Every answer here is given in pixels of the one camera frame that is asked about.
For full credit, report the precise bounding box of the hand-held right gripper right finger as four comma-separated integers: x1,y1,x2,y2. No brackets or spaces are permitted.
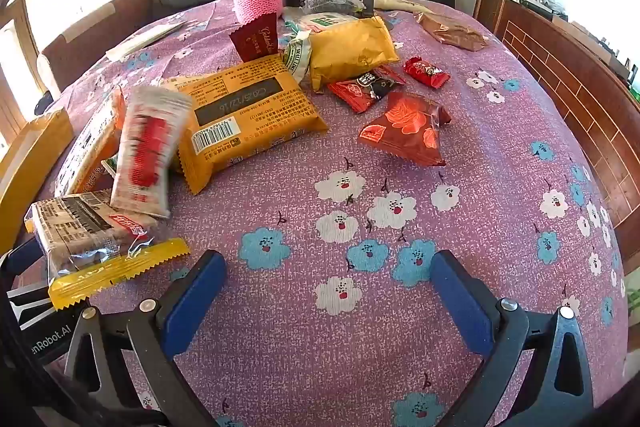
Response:
429,249,597,427

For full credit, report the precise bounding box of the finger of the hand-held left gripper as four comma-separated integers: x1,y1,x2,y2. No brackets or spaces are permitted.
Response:
0,234,48,280

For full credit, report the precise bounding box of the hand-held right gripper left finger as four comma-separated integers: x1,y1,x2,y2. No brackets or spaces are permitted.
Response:
62,249,228,427

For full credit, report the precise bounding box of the clear packet with yellow edge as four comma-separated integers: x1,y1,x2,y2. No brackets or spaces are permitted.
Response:
25,189,192,310

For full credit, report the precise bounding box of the yellow cardboard box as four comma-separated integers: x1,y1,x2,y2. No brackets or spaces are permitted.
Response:
0,107,76,253

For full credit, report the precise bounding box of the orange snack packet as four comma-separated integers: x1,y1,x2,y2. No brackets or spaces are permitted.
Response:
54,87,126,198

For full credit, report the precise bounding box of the white and red snack packet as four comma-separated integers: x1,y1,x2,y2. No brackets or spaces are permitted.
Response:
110,84,193,219

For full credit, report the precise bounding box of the large yellow snack packet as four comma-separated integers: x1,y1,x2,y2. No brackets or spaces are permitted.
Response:
167,59,330,195

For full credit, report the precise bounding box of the dark red snack packet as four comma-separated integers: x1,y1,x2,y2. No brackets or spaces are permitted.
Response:
229,13,281,62

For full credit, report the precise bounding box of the purple floral tablecloth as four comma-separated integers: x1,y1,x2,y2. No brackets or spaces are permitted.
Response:
10,0,631,427

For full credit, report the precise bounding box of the red floral snack packet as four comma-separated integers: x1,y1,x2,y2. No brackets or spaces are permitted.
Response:
357,91,452,166

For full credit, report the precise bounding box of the red candy packet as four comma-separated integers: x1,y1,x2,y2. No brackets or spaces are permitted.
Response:
327,79,381,115

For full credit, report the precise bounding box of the small red candy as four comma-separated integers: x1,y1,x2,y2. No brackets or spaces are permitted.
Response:
402,56,451,88

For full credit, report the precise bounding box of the brown chair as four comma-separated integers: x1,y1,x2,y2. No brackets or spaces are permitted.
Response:
37,0,153,92

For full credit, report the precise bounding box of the white paper sheet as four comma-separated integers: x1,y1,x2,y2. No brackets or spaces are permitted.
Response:
105,21,187,62

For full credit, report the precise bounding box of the green and white snack packet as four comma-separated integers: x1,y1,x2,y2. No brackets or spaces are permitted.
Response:
280,32,313,82

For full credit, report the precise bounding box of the brown snack packet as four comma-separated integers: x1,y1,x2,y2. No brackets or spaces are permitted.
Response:
415,11,490,52

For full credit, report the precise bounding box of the plain yellow snack packet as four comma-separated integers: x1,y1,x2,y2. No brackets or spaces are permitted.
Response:
307,16,401,94

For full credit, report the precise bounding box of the beige long roll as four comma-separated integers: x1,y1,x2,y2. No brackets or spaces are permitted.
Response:
372,0,433,15

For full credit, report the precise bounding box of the round crackers packet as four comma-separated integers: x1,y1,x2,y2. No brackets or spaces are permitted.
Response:
287,9,358,35

